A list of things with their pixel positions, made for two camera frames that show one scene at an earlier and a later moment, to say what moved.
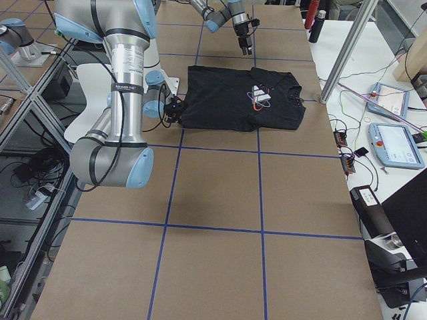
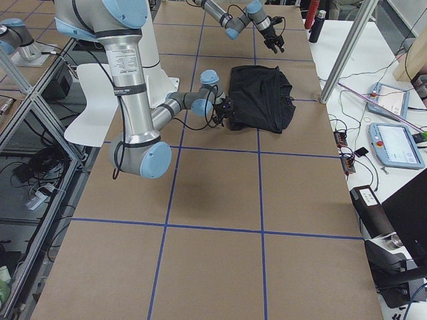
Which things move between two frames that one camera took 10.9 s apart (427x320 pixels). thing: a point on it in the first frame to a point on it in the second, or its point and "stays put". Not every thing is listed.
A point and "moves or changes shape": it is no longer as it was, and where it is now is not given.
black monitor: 407,208 stays put
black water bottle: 317,26 stays put
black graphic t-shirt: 242,99 moves or changes shape
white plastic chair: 96,81 stays put
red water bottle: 311,14 stays put
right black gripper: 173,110 to 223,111
